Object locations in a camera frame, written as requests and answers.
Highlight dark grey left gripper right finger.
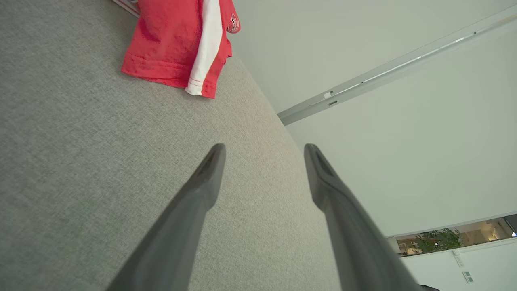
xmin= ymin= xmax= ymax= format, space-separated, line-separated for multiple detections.
xmin=304 ymin=143 xmax=424 ymax=291

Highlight grey metal partition post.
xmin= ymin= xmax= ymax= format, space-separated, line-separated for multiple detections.
xmin=277 ymin=4 xmax=517 ymax=127

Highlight green potted plant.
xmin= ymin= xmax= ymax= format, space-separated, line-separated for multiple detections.
xmin=416 ymin=228 xmax=464 ymax=254

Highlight grey fabric sofa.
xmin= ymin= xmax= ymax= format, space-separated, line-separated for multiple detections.
xmin=0 ymin=0 xmax=344 ymax=291

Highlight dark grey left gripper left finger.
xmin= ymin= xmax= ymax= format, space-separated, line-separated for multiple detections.
xmin=106 ymin=143 xmax=226 ymax=291

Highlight red shorts with white stripes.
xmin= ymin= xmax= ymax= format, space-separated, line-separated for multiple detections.
xmin=121 ymin=0 xmax=242 ymax=99

